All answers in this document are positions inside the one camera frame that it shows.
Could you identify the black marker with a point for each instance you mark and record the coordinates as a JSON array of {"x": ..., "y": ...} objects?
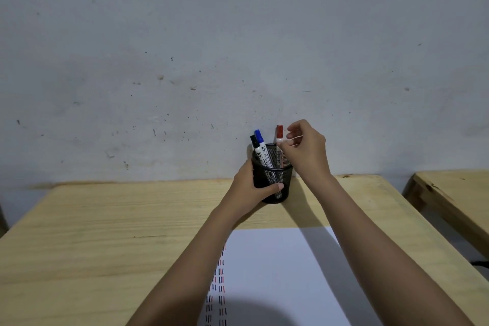
[{"x": 254, "y": 141}]

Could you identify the person's left forearm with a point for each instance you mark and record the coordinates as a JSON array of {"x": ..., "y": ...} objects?
[{"x": 183, "y": 280}]

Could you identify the red marker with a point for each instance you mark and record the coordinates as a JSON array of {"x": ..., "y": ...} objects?
[{"x": 279, "y": 131}]

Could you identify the light wooden side table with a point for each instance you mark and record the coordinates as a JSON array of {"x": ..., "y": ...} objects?
[{"x": 454, "y": 192}]

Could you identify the white paper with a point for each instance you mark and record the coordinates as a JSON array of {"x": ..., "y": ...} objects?
[{"x": 275, "y": 280}]

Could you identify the person's right hand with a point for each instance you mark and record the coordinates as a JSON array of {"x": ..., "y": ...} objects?
[{"x": 311, "y": 157}]

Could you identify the blue marker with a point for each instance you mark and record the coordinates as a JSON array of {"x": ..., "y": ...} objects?
[{"x": 259, "y": 135}]

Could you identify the person's left hand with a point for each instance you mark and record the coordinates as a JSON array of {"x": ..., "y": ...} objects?
[{"x": 242, "y": 196}]

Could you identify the person's right forearm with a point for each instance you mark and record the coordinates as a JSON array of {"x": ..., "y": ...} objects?
[{"x": 382, "y": 261}]

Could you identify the black mesh pen holder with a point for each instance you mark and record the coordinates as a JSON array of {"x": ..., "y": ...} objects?
[{"x": 263, "y": 178}]

